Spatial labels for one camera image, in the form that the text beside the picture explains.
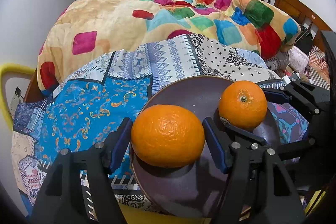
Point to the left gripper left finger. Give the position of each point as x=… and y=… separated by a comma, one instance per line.
x=60, y=199

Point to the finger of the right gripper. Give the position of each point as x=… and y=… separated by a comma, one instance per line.
x=304, y=97
x=234, y=133

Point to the wall power socket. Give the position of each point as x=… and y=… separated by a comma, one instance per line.
x=16, y=100

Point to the blue patterned bed sheet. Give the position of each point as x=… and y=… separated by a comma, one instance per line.
x=93, y=101

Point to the dark purple plate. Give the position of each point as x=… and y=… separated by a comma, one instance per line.
x=194, y=190

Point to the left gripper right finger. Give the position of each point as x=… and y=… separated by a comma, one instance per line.
x=258, y=188

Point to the black backpack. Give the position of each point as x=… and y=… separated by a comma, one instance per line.
x=304, y=40

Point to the large orange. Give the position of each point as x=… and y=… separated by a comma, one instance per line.
x=243, y=104
x=167, y=136

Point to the wooden headboard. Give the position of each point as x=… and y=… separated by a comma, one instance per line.
x=304, y=16

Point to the colourful patchwork duvet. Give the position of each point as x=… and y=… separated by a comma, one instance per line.
x=88, y=28

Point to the yellow foam tube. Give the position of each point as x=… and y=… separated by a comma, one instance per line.
x=12, y=75

